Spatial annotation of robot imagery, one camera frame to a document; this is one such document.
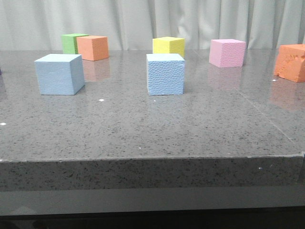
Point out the textured light blue foam cube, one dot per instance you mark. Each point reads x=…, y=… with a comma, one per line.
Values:
x=165, y=73

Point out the smooth light blue foam cube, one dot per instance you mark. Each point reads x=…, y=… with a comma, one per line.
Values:
x=60, y=74

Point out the yellow foam cube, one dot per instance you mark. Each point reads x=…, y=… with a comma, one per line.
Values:
x=169, y=45

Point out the smooth orange foam cube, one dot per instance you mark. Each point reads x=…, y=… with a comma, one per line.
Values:
x=93, y=48

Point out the pink foam cube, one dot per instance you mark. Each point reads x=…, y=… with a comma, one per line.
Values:
x=227, y=53

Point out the green foam cube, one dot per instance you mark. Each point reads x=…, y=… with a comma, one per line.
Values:
x=69, y=42

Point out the dented orange foam cube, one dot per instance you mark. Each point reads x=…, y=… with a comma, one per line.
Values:
x=290, y=63

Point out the grey curtain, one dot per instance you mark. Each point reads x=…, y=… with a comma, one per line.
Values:
x=132, y=24

